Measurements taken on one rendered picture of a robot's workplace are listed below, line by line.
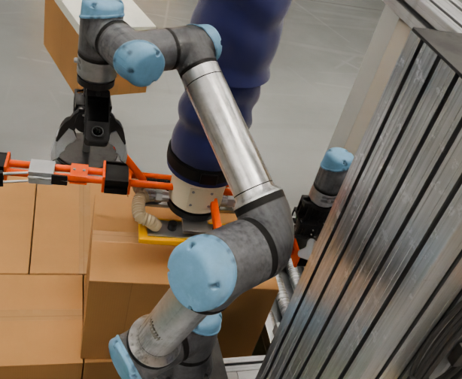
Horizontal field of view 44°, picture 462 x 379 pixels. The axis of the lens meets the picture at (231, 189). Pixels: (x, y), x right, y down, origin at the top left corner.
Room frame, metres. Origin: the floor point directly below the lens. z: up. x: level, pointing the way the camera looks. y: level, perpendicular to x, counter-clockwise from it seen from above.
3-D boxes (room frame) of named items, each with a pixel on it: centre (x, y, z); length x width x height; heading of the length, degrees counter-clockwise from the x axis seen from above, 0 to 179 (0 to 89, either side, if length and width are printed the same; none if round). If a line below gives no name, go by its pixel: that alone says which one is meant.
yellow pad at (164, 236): (1.32, 0.07, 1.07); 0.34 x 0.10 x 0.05; 108
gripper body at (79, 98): (0.96, 0.31, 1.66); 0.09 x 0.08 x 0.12; 24
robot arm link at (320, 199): (1.24, -0.24, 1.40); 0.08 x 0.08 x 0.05
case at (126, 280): (1.40, 0.11, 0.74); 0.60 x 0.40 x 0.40; 108
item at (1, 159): (1.23, 0.68, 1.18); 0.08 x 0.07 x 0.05; 108
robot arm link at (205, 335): (0.86, 0.00, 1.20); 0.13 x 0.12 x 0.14; 140
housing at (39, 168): (1.27, 0.55, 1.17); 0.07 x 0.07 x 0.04; 18
